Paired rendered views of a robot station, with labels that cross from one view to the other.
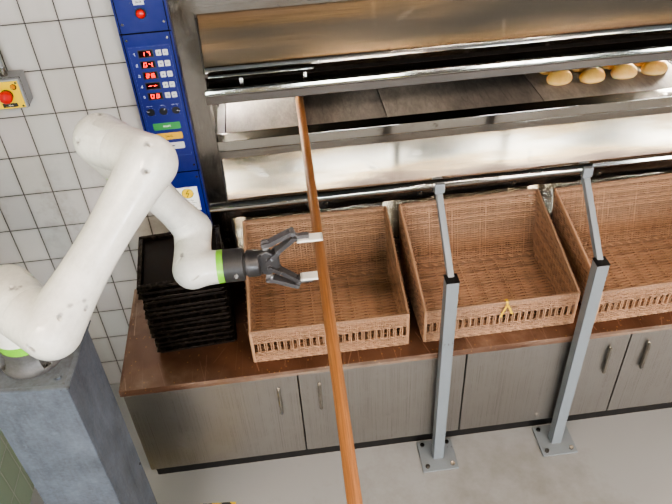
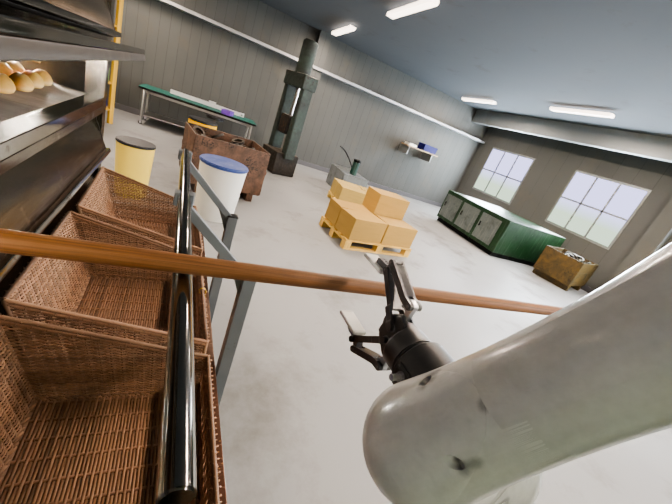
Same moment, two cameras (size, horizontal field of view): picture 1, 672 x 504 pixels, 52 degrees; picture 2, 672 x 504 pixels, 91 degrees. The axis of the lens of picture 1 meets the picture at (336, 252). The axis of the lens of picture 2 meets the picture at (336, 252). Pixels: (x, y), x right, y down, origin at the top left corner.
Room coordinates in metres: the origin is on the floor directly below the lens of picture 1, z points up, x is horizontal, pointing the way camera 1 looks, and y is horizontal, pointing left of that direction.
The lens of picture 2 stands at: (1.77, 0.55, 1.47)
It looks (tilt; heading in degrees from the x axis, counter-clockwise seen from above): 21 degrees down; 244
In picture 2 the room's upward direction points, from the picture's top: 21 degrees clockwise
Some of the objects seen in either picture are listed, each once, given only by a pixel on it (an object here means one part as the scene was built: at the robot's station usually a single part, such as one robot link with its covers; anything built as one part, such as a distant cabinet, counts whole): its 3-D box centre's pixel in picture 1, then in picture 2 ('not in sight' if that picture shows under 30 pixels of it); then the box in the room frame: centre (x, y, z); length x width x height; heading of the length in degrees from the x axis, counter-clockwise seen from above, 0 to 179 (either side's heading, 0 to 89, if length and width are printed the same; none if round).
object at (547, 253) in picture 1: (483, 261); (130, 289); (1.91, -0.54, 0.72); 0.56 x 0.49 x 0.28; 95
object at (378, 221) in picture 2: not in sight; (372, 218); (-0.58, -3.52, 0.37); 1.32 x 1.00 x 0.74; 178
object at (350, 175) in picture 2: not in sight; (346, 170); (-1.25, -6.66, 0.48); 0.99 x 0.79 x 0.97; 90
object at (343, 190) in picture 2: not in sight; (359, 199); (-1.14, -5.28, 0.20); 1.17 x 0.86 x 0.41; 0
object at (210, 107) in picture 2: not in sight; (199, 119); (2.02, -7.80, 0.42); 2.33 x 0.92 x 0.84; 1
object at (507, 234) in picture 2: not in sight; (495, 227); (-4.98, -5.37, 0.42); 2.12 x 1.94 x 0.84; 91
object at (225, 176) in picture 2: not in sight; (218, 189); (1.56, -3.27, 0.32); 0.52 x 0.52 x 0.63
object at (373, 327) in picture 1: (322, 280); (88, 461); (1.86, 0.05, 0.72); 0.56 x 0.49 x 0.28; 94
